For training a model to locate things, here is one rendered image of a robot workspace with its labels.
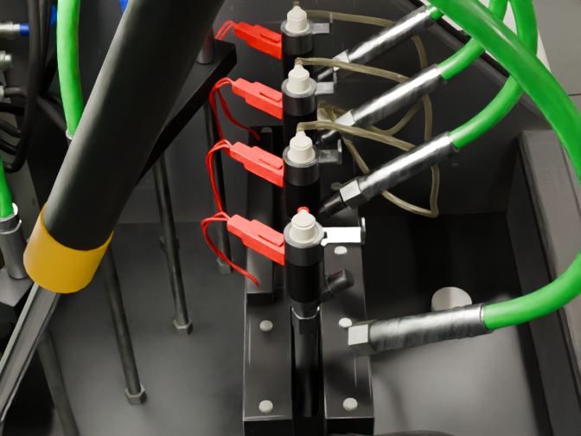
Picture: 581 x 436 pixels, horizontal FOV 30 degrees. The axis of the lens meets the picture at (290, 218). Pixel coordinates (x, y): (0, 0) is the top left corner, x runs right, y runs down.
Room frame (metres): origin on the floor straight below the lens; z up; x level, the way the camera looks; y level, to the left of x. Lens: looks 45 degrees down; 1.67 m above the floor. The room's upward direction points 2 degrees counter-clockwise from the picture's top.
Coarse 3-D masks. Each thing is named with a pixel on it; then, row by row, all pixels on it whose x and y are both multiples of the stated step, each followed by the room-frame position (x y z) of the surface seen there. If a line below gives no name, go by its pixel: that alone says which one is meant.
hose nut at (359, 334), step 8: (368, 320) 0.42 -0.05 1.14; (376, 320) 0.42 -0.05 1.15; (352, 328) 0.42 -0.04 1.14; (360, 328) 0.42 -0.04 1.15; (368, 328) 0.41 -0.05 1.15; (352, 336) 0.41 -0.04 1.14; (360, 336) 0.41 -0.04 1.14; (368, 336) 0.41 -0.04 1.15; (352, 344) 0.41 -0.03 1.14; (360, 344) 0.41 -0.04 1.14; (368, 344) 0.40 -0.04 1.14; (360, 352) 0.41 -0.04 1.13; (368, 352) 0.40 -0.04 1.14; (376, 352) 0.40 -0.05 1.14
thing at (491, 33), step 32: (448, 0) 0.40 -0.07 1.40; (480, 32) 0.39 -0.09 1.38; (512, 32) 0.39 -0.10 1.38; (512, 64) 0.38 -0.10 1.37; (544, 96) 0.38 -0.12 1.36; (576, 128) 0.37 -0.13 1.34; (0, 160) 0.51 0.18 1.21; (576, 160) 0.37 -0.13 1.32; (0, 192) 0.51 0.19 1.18; (0, 224) 0.51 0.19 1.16; (544, 288) 0.38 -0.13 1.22; (576, 288) 0.36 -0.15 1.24; (512, 320) 0.38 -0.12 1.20
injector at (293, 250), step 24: (288, 240) 0.51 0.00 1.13; (288, 264) 0.51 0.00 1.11; (312, 264) 0.50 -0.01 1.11; (288, 288) 0.51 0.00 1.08; (312, 288) 0.50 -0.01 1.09; (336, 288) 0.51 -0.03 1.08; (312, 312) 0.51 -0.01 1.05; (312, 336) 0.51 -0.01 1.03; (312, 360) 0.51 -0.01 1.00; (312, 384) 0.51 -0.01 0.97; (312, 408) 0.51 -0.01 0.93
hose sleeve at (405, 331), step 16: (480, 304) 0.39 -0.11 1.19; (384, 320) 0.42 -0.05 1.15; (400, 320) 0.41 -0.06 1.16; (416, 320) 0.40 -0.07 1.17; (432, 320) 0.40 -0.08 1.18; (448, 320) 0.39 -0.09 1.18; (464, 320) 0.39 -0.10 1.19; (480, 320) 0.38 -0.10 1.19; (384, 336) 0.40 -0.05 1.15; (400, 336) 0.40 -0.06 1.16; (416, 336) 0.39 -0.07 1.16; (432, 336) 0.39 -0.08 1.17; (448, 336) 0.39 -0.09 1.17; (464, 336) 0.38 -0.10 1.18
